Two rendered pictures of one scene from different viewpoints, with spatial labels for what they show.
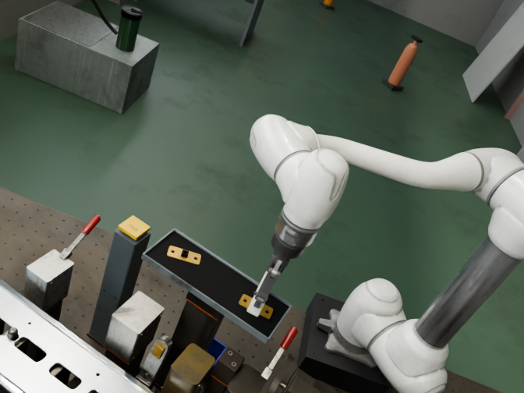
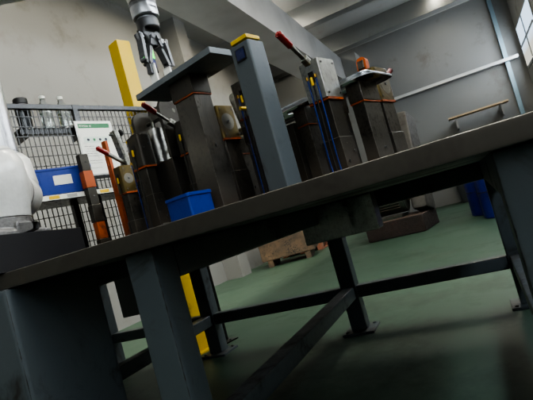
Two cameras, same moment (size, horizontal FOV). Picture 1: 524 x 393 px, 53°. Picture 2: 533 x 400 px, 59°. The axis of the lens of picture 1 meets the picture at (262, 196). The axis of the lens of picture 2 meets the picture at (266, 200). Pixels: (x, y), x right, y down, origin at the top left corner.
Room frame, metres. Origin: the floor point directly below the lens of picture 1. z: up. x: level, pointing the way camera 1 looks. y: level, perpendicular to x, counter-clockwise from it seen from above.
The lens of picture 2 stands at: (2.20, 0.79, 0.64)
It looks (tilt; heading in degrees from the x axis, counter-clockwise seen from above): 3 degrees up; 206
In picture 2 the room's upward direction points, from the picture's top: 15 degrees counter-clockwise
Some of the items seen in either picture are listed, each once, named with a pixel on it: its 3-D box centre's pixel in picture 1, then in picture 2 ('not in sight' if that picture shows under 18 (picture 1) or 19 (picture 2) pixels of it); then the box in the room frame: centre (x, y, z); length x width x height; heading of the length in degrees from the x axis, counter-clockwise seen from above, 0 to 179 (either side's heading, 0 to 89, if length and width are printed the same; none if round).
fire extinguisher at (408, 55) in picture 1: (404, 62); not in sight; (6.32, -0.89, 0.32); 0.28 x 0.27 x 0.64; 0
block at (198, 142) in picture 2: (192, 338); (205, 148); (0.95, 0.01, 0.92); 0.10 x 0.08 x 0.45; 77
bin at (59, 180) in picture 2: not in sight; (57, 184); (0.60, -1.06, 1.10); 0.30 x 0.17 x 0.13; 159
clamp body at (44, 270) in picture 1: (47, 309); (330, 122); (0.88, 0.40, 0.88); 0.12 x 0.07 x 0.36; 167
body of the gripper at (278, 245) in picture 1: (285, 249); (150, 32); (0.92, -0.09, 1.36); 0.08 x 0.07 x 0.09; 176
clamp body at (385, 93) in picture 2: not in sight; (385, 121); (0.51, 0.49, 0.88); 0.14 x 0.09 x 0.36; 167
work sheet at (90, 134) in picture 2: not in sight; (98, 148); (0.23, -1.10, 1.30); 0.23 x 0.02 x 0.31; 167
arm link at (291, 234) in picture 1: (297, 225); (144, 12); (0.92, -0.10, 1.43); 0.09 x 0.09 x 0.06
